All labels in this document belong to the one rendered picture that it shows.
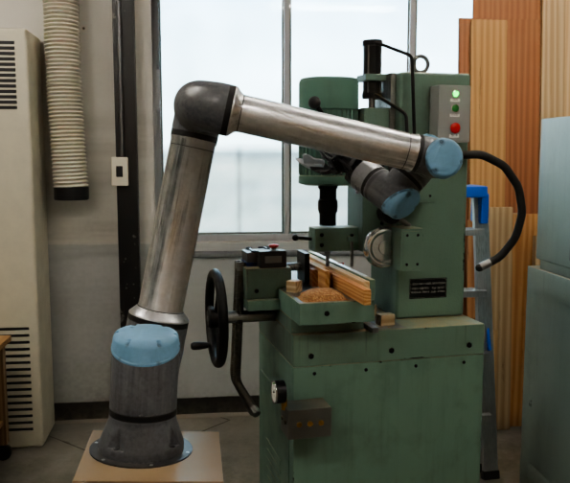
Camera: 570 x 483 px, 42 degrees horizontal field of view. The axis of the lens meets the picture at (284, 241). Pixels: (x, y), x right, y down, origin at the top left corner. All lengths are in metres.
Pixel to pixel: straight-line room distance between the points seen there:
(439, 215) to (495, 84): 1.55
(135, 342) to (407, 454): 0.95
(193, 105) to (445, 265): 0.97
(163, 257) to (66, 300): 1.89
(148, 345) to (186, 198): 0.37
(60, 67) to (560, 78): 2.31
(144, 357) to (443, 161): 0.79
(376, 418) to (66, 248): 1.94
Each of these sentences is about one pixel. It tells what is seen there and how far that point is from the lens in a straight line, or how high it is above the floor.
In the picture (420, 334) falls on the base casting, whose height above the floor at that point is 0.78.
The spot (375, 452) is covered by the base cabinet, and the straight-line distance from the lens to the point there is 2.21.
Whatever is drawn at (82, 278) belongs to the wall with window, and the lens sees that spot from 3.63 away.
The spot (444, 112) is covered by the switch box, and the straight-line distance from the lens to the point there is 2.17.
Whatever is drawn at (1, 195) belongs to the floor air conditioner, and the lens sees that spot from 3.35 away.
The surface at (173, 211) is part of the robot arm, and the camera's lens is 1.79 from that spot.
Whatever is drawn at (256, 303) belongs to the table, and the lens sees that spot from 2.13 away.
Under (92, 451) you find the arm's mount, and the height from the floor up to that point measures 0.63.
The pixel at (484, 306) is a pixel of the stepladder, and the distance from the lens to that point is 3.08.
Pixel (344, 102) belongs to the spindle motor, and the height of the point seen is 1.43.
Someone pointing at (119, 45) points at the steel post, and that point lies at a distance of 3.49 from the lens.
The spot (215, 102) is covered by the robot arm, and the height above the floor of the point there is 1.40.
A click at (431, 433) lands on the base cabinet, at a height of 0.48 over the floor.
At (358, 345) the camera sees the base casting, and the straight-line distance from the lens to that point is 2.09.
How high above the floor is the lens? 1.29
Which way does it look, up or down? 7 degrees down
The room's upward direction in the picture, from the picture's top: straight up
